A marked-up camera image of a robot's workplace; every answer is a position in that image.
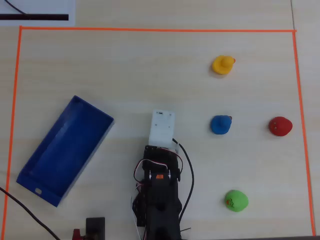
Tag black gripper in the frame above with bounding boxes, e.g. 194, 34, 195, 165
143, 144, 183, 176

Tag yellow rubber duck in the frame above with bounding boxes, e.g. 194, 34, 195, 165
211, 55, 237, 75

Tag blue rubber duck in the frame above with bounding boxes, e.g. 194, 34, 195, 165
210, 114, 233, 136

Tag blue plastic box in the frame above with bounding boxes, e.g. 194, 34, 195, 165
16, 95, 115, 208

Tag green rubber duck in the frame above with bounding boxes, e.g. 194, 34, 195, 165
224, 189, 249, 213

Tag red rubber duck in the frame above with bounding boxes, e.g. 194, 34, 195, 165
268, 116, 293, 137

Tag black table clamp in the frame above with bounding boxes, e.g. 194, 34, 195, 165
85, 217, 106, 240

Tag orange tape strip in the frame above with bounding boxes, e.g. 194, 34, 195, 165
19, 26, 298, 33
292, 30, 317, 237
0, 26, 24, 240

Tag white paper with black bar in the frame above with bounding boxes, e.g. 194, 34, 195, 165
0, 0, 76, 27

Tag white and red servo wires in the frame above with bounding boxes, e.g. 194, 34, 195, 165
130, 146, 184, 240

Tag white camera housing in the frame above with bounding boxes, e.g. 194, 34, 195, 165
148, 108, 179, 154

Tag black camera cable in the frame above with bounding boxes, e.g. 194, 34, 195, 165
171, 137, 195, 223

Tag red clamp handle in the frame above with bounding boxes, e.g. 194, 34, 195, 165
72, 228, 87, 240

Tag thick black cable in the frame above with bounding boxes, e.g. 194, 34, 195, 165
0, 186, 61, 240

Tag thin black cable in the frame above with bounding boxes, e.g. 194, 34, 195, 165
4, 0, 27, 15

